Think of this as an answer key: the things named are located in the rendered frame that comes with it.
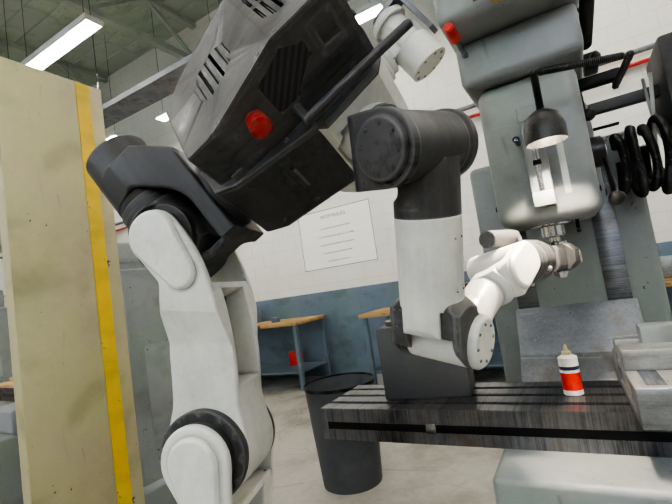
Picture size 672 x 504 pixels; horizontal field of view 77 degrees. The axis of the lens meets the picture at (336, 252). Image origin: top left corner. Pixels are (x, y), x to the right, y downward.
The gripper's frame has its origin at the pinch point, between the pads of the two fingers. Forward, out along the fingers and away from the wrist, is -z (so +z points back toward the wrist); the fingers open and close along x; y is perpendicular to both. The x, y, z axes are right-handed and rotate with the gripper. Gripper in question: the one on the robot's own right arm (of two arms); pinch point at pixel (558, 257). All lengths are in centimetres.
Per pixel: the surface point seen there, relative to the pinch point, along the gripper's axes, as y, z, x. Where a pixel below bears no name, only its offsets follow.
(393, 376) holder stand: 24.7, 19.0, 38.4
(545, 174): -16.8, 11.6, -5.7
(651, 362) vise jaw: 22.0, 3.2, -14.8
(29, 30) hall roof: -495, 35, 759
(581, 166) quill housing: -17.5, 5.8, -10.3
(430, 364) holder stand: 22.2, 14.2, 29.5
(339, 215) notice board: -104, -286, 414
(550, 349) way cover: 25.9, -26.0, 18.4
